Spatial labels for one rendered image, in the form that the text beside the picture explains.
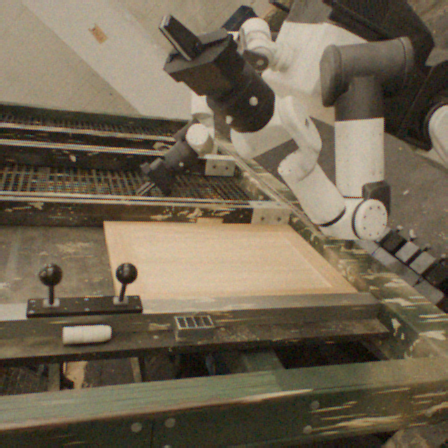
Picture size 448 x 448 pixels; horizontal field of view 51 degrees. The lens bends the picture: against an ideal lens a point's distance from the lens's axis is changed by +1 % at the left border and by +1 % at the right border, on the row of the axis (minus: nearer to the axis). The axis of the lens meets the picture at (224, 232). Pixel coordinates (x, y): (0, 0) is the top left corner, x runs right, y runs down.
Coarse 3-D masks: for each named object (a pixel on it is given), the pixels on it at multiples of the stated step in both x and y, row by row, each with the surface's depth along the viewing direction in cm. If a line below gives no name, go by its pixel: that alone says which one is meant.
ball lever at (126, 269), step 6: (120, 264) 79; (126, 264) 79; (132, 264) 79; (120, 270) 78; (126, 270) 78; (132, 270) 78; (120, 276) 78; (126, 276) 78; (132, 276) 78; (120, 282) 79; (126, 282) 78; (132, 282) 79; (126, 288) 83; (120, 294) 85; (114, 300) 87; (120, 300) 86; (126, 300) 87
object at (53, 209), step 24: (0, 192) 122; (24, 192) 125; (0, 216) 120; (24, 216) 122; (48, 216) 124; (72, 216) 126; (96, 216) 128; (120, 216) 130; (144, 216) 132; (168, 216) 134; (192, 216) 136; (216, 216) 139; (240, 216) 141; (264, 216) 143; (288, 216) 146
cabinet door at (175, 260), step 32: (128, 224) 129; (160, 224) 132; (192, 224) 136; (224, 224) 140; (256, 224) 143; (128, 256) 112; (160, 256) 115; (192, 256) 117; (224, 256) 120; (256, 256) 123; (288, 256) 126; (320, 256) 128; (128, 288) 98; (160, 288) 101; (192, 288) 103; (224, 288) 105; (256, 288) 107; (288, 288) 109; (320, 288) 111; (352, 288) 114
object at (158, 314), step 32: (0, 320) 79; (32, 320) 81; (64, 320) 83; (96, 320) 85; (128, 320) 87; (160, 320) 89; (224, 320) 94; (256, 320) 96; (288, 320) 99; (320, 320) 101
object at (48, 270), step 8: (48, 264) 75; (56, 264) 75; (40, 272) 74; (48, 272) 74; (56, 272) 75; (40, 280) 75; (48, 280) 74; (56, 280) 75; (48, 288) 78; (48, 296) 81; (48, 304) 83; (56, 304) 83
